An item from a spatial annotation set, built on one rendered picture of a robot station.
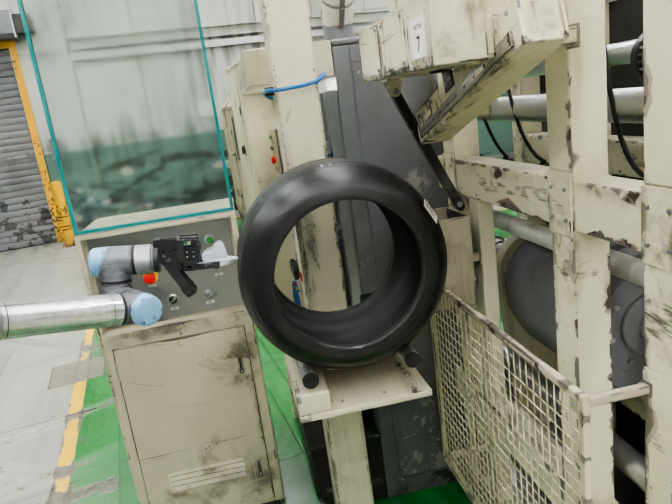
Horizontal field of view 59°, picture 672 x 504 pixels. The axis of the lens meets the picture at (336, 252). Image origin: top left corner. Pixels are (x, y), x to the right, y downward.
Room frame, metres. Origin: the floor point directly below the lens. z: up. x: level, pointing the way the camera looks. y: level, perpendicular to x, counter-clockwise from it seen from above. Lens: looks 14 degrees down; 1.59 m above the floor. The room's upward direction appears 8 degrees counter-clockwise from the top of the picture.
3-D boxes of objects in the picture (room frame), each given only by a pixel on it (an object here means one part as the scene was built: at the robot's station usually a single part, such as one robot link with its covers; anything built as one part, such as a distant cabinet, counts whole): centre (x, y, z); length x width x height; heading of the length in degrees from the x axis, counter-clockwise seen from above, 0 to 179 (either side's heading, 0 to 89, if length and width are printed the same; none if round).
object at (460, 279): (1.90, -0.34, 1.05); 0.20 x 0.15 x 0.30; 9
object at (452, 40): (1.54, -0.31, 1.71); 0.61 x 0.25 x 0.15; 9
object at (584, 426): (1.45, -0.36, 0.65); 0.90 x 0.02 x 0.70; 9
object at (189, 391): (2.24, 0.64, 0.63); 0.56 x 0.41 x 1.27; 99
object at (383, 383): (1.62, 0.00, 0.80); 0.37 x 0.36 x 0.02; 99
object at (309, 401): (1.60, 0.14, 0.84); 0.36 x 0.09 x 0.06; 9
